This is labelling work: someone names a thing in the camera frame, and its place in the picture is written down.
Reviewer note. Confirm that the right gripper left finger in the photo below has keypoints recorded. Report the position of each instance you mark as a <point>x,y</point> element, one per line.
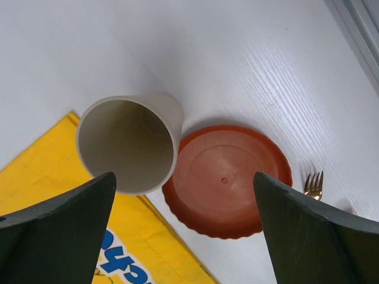
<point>58,240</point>

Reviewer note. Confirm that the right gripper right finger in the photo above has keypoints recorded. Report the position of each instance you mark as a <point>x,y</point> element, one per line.
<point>310,241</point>

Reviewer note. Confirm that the gold fork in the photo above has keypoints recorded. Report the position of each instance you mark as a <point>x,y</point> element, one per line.
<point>313,187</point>

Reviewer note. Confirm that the yellow pikachu placemat cloth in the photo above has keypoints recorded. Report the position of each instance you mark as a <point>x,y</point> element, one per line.
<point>140,234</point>

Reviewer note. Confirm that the red-brown plastic plate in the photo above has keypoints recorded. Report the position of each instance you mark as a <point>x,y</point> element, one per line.
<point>211,189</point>

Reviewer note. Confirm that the beige paper cup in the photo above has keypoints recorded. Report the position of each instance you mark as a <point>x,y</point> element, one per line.
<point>136,137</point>

